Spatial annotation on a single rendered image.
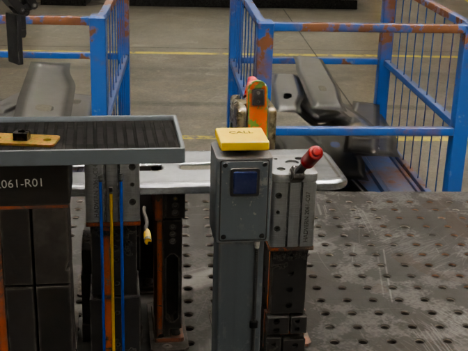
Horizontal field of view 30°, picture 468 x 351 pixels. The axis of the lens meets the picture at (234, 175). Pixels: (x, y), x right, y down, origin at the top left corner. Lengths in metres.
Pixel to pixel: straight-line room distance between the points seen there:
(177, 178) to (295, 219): 0.22
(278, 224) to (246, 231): 0.19
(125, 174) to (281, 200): 0.23
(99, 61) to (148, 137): 2.08
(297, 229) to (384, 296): 0.47
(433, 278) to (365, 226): 0.28
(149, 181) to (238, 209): 0.32
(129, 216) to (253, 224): 0.22
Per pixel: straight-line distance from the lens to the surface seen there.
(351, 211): 2.09
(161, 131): 1.09
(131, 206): 1.23
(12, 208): 1.07
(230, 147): 1.05
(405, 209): 2.13
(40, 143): 1.04
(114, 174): 1.22
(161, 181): 1.38
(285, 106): 3.49
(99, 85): 3.16
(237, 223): 1.09
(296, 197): 1.26
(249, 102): 1.56
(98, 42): 3.12
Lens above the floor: 1.48
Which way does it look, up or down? 20 degrees down
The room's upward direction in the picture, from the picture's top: 2 degrees clockwise
